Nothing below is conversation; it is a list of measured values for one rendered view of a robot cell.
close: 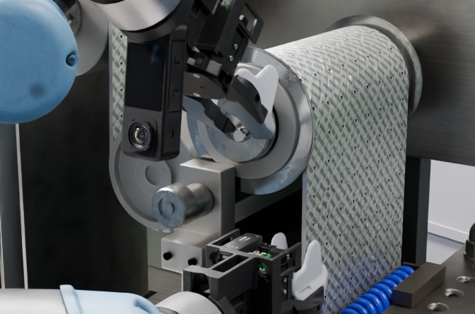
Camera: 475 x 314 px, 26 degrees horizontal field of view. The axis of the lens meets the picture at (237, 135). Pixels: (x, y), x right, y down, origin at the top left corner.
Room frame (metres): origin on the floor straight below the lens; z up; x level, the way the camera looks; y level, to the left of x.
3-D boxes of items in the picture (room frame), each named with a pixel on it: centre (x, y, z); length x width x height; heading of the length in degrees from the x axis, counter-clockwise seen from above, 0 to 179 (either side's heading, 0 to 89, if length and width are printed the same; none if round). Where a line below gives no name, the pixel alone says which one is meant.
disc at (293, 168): (0.98, -0.01, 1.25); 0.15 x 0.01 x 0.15; 57
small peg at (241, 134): (0.94, -0.01, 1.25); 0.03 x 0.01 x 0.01; 147
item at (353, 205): (1.05, -0.13, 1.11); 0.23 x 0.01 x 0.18; 147
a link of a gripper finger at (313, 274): (0.93, -0.07, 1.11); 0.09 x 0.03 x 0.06; 146
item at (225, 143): (0.97, 0.00, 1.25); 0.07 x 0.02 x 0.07; 57
